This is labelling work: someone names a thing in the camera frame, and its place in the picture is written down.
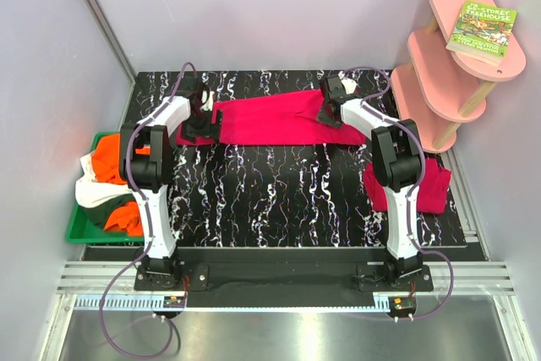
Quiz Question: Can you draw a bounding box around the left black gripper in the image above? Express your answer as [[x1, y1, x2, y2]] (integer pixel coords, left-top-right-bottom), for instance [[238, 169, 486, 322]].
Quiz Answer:
[[181, 107, 222, 144]]

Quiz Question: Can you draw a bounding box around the magenta t-shirt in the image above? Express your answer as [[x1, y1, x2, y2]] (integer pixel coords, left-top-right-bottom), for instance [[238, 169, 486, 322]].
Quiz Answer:
[[175, 89, 368, 147]]

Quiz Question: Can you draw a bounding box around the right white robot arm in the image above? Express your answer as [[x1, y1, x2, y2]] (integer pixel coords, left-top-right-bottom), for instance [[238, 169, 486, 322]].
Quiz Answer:
[[318, 75, 425, 291]]

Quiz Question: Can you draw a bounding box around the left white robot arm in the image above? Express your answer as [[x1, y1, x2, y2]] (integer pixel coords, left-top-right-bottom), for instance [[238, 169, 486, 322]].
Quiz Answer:
[[118, 76, 223, 290]]

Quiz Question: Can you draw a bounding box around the pink three-tier shelf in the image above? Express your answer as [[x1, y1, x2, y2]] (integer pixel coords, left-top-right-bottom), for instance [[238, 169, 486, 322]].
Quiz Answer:
[[391, 0, 526, 153]]

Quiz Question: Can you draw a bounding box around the orange t-shirt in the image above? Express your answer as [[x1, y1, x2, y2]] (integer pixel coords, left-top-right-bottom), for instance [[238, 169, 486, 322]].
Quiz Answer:
[[91, 134, 144, 238]]

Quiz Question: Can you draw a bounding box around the white t-shirt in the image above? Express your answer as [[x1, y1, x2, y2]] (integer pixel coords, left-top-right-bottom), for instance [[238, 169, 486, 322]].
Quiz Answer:
[[75, 153, 132, 208]]

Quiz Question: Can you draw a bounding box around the folded dark pink t-shirt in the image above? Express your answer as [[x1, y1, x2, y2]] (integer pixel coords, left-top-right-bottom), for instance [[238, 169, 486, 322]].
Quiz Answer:
[[362, 158, 451, 215]]

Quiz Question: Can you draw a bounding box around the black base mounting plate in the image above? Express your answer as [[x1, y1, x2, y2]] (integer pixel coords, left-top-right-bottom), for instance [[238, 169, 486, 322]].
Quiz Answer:
[[134, 254, 434, 292]]

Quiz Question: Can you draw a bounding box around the green plastic basket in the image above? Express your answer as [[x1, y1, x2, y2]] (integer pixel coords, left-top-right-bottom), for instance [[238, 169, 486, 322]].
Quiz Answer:
[[66, 133, 144, 244]]

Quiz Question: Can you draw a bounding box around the green storey treehouse book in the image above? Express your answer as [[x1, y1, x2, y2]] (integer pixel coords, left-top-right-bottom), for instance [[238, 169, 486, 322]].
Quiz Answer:
[[446, 0, 517, 66]]

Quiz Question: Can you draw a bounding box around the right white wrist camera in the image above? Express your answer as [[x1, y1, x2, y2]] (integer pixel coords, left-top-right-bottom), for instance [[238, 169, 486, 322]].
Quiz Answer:
[[341, 77, 358, 95]]

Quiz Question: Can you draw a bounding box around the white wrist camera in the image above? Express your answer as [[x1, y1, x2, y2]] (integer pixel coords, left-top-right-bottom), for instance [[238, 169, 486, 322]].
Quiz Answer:
[[341, 77, 358, 95], [201, 90, 215, 112]]

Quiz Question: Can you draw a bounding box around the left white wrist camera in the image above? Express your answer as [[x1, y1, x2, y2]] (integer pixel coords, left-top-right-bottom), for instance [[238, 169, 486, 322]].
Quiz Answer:
[[201, 90, 215, 112]]

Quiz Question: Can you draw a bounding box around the aluminium rail frame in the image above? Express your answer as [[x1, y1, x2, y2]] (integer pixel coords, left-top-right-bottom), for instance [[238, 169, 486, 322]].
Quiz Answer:
[[58, 261, 515, 296]]

